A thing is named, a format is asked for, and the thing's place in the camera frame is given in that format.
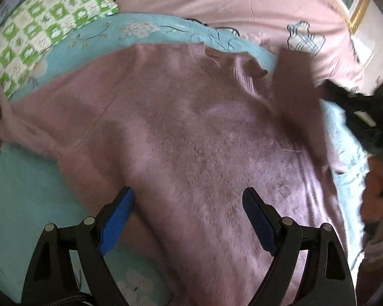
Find mauve knit sweater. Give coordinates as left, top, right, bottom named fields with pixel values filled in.
left=0, top=43, right=346, bottom=305

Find person's right hand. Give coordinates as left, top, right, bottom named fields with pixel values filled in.
left=360, top=156, right=383, bottom=224

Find white and red sleeve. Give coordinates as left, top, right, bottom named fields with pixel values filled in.
left=355, top=222, right=383, bottom=305

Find pink quilt with plaid hearts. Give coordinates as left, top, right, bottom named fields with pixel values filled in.
left=116, top=0, right=364, bottom=88

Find green white checked pillow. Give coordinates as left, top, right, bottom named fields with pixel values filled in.
left=0, top=0, right=119, bottom=97

